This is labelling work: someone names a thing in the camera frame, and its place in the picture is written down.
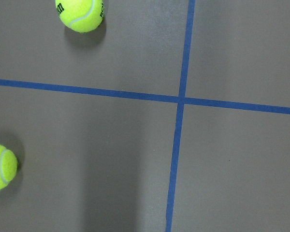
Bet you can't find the yellow tennis ball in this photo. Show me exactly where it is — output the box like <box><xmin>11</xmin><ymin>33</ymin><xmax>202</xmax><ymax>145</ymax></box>
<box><xmin>0</xmin><ymin>145</ymin><xmax>18</xmax><ymax>190</ymax></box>
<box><xmin>55</xmin><ymin>0</ymin><xmax>104</xmax><ymax>33</ymax></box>

